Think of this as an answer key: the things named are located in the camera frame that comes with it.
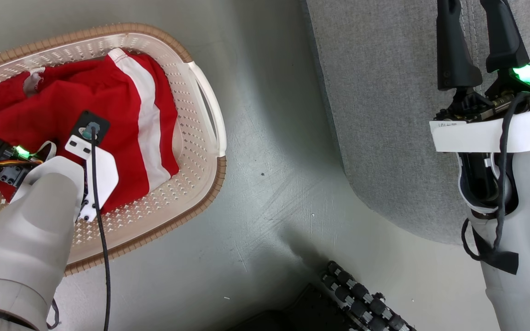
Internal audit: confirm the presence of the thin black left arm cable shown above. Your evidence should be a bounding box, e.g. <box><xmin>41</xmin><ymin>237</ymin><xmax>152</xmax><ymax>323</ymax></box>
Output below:
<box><xmin>89</xmin><ymin>129</ymin><xmax>111</xmax><ymax>331</ymax></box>

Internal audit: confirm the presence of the black roller wheel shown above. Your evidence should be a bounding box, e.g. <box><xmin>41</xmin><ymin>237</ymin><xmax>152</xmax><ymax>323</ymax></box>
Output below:
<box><xmin>320</xmin><ymin>260</ymin><xmax>416</xmax><ymax>331</ymax></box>

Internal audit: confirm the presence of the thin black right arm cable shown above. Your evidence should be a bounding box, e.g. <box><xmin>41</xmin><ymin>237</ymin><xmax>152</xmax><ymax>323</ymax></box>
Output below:
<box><xmin>461</xmin><ymin>92</ymin><xmax>530</xmax><ymax>263</ymax></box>

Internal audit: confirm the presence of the cream plastic laundry basket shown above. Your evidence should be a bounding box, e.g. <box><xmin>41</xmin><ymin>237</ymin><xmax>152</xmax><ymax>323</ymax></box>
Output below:
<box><xmin>0</xmin><ymin>23</ymin><xmax>227</xmax><ymax>276</ymax></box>

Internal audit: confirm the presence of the red white striped garment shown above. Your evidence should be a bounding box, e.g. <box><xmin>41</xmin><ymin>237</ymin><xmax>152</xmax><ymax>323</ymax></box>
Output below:
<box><xmin>0</xmin><ymin>47</ymin><xmax>180</xmax><ymax>214</ymax></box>

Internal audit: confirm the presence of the short black cable loop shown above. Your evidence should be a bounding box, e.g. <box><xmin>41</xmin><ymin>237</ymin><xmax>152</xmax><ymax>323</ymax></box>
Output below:
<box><xmin>46</xmin><ymin>299</ymin><xmax>61</xmax><ymax>330</ymax></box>

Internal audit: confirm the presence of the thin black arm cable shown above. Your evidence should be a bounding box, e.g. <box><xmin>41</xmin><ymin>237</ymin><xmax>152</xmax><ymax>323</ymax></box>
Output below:
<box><xmin>89</xmin><ymin>129</ymin><xmax>111</xmax><ymax>331</ymax></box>
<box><xmin>461</xmin><ymin>92</ymin><xmax>530</xmax><ymax>263</ymax></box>

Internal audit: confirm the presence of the black strap on arm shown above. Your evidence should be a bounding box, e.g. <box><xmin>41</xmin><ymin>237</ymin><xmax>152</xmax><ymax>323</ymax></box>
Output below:
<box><xmin>471</xmin><ymin>228</ymin><xmax>519</xmax><ymax>275</ymax></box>

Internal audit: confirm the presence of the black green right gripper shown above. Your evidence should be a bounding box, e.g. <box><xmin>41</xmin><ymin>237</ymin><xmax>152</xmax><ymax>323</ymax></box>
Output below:
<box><xmin>435</xmin><ymin>0</ymin><xmax>530</xmax><ymax>122</ymax></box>

